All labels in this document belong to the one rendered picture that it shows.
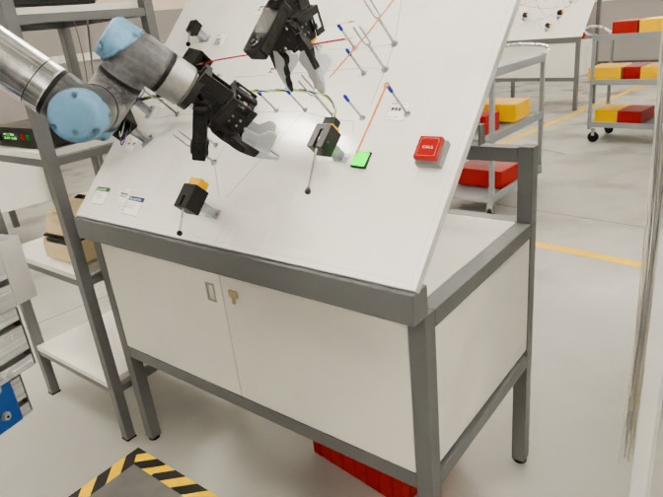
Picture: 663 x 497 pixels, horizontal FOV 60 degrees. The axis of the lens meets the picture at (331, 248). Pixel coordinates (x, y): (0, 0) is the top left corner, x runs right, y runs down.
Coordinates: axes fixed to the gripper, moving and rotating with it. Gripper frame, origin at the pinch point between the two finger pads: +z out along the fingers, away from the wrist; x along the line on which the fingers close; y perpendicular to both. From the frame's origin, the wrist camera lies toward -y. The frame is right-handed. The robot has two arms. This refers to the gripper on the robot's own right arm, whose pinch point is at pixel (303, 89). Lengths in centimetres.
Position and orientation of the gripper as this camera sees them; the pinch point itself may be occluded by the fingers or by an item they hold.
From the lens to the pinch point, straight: 117.9
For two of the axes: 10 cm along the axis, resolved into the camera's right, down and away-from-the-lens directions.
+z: 2.9, 7.4, 6.1
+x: -7.7, -2.0, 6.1
